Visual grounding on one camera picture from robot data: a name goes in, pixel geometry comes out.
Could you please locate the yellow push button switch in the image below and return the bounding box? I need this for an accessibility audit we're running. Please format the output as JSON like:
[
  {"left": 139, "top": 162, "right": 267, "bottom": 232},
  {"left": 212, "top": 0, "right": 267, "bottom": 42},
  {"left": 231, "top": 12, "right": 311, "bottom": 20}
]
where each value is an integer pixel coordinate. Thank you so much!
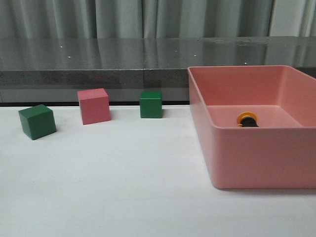
[{"left": 237, "top": 111, "right": 258, "bottom": 127}]

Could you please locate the grey stone ledge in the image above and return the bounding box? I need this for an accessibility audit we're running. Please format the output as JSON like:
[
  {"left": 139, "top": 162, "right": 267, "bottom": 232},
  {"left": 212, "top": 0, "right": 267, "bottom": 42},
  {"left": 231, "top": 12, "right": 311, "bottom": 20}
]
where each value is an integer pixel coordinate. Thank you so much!
[{"left": 0, "top": 37, "right": 316, "bottom": 105}]

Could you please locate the pink plastic bin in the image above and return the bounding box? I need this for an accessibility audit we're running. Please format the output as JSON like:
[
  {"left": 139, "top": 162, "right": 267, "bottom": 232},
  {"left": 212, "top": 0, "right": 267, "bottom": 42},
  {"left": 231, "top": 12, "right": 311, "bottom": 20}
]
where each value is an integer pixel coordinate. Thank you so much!
[{"left": 188, "top": 65, "right": 316, "bottom": 189}]

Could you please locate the pink cube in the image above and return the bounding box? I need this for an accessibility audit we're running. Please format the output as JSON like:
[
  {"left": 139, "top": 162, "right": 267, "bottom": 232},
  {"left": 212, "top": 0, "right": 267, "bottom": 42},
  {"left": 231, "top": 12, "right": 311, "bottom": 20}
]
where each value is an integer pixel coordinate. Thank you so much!
[{"left": 77, "top": 88, "right": 111, "bottom": 125}]

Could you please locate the green cube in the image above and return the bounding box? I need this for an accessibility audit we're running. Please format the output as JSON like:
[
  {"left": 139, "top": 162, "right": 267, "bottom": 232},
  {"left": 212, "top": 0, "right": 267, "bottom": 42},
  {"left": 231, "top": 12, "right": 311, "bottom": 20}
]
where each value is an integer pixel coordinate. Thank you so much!
[
  {"left": 139, "top": 91, "right": 162, "bottom": 119},
  {"left": 18, "top": 104, "right": 57, "bottom": 140}
]

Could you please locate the left green cube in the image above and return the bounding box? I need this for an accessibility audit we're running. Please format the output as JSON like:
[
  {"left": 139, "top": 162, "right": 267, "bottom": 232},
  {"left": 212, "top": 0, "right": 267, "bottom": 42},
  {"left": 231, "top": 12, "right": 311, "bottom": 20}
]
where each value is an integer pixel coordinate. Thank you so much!
[{"left": 18, "top": 104, "right": 57, "bottom": 140}]

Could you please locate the grey curtain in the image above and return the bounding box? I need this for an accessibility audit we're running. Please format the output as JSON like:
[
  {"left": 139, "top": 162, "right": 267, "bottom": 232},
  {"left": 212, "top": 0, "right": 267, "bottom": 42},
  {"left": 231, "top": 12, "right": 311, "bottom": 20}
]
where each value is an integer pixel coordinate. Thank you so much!
[{"left": 0, "top": 0, "right": 316, "bottom": 39}]

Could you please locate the right green cube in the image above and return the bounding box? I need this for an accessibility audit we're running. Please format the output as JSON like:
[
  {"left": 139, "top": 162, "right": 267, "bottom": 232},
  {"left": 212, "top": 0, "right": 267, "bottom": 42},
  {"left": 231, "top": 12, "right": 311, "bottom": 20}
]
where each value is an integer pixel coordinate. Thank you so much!
[{"left": 139, "top": 91, "right": 162, "bottom": 119}]

